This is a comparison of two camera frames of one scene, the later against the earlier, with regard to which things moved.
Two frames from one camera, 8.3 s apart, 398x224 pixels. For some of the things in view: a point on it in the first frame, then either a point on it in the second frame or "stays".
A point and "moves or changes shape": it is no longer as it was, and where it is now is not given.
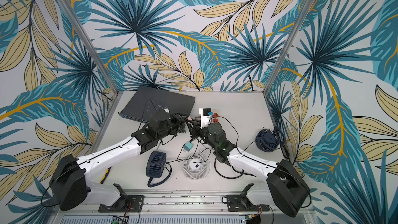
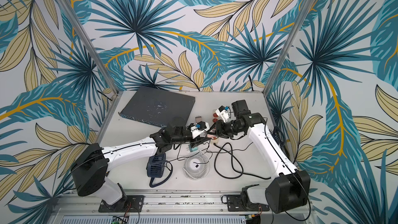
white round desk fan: [196, 166] stays
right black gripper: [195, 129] to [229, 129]
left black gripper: [180, 120] to [195, 140]
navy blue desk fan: [156, 166] stays
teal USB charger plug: [187, 146] moves or changes shape
